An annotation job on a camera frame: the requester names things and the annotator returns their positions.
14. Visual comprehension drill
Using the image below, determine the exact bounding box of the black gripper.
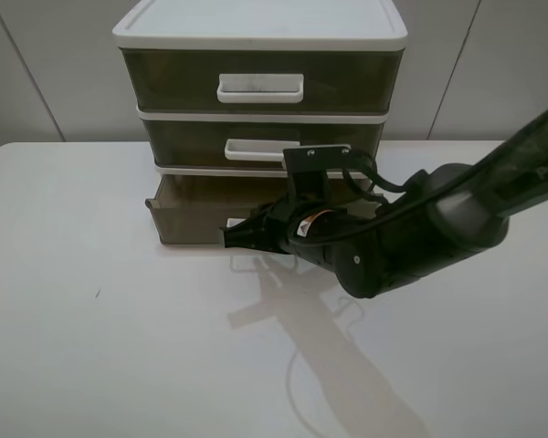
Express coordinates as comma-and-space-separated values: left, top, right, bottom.
222, 198, 361, 269

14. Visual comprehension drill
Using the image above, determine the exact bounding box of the dark translucent drawer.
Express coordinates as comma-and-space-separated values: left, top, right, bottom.
144, 172, 387, 250
143, 120, 384, 169
122, 49, 403, 115

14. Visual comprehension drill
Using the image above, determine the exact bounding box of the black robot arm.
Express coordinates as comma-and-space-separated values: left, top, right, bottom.
220, 110, 548, 298

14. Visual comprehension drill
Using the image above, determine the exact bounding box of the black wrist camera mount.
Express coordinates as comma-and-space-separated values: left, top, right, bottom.
283, 145, 352, 202

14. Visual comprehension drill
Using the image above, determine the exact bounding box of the black cable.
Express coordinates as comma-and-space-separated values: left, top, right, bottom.
291, 154, 476, 250

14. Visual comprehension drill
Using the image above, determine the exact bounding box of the white plastic drawer cabinet frame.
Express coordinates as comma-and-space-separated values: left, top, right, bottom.
112, 1, 407, 176

